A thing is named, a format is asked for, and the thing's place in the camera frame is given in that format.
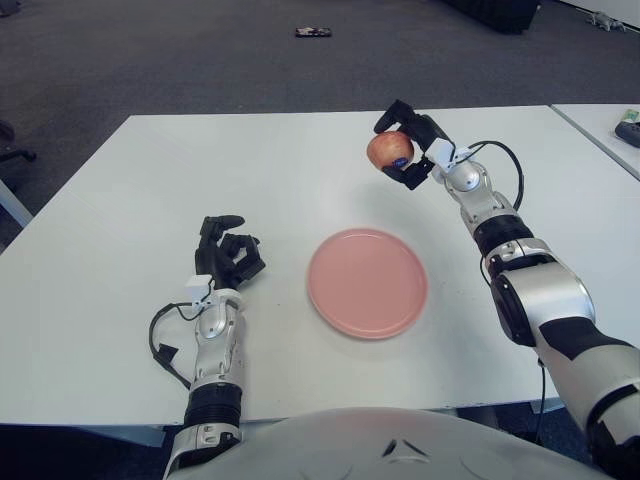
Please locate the grey floor gadget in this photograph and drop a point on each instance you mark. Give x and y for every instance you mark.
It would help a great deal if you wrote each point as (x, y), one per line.
(605, 21)

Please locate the white side table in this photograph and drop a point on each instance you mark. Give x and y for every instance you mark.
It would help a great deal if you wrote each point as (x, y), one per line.
(590, 120)

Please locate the black office chair base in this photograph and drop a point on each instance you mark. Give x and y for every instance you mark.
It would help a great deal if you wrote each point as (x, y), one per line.
(7, 132)

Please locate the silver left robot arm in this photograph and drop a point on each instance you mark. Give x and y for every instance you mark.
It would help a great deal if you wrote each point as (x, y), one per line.
(215, 330)

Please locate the red yellow apple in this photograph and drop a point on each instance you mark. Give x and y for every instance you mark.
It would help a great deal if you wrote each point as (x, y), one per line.
(387, 149)

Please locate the white table leg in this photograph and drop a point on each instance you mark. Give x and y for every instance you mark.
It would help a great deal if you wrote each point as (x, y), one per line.
(12, 202)

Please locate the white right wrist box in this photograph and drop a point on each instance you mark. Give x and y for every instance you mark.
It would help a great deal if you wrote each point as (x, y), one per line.
(441, 152)

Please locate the grey white robot torso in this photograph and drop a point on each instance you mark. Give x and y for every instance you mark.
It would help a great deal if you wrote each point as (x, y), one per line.
(350, 445)

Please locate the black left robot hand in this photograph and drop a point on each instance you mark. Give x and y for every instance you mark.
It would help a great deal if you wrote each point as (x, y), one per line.
(210, 257)

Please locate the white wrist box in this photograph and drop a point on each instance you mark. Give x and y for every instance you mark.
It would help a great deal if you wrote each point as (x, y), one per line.
(441, 152)
(197, 287)

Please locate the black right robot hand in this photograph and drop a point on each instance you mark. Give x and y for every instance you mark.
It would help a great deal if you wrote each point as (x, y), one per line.
(425, 130)

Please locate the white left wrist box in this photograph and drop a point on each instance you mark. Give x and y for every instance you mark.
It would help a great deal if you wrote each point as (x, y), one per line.
(197, 287)

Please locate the dark grey handheld controller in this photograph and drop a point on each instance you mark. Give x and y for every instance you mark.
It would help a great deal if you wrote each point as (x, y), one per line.
(627, 134)

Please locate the pink round plate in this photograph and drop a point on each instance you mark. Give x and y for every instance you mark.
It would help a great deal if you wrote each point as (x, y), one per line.
(367, 282)

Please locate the small dark floor packet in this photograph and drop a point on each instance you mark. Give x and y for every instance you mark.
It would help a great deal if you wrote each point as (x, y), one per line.
(313, 33)

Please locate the black cabinet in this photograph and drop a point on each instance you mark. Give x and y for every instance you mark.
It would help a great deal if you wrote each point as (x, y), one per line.
(495, 15)

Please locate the green packet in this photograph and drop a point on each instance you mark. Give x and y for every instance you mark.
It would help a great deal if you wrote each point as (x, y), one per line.
(631, 116)

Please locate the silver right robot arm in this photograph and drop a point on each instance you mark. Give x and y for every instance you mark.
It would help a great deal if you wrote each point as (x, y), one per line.
(540, 295)

